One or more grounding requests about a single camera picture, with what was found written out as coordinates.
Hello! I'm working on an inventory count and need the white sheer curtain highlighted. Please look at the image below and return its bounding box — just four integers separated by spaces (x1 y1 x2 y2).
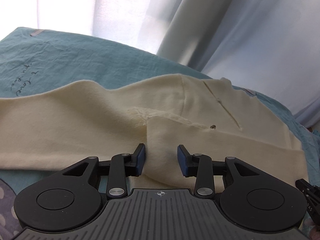
1 0 319 127

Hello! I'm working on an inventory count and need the cream knit sweater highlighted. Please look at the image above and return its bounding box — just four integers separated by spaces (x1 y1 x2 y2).
1 74 308 189

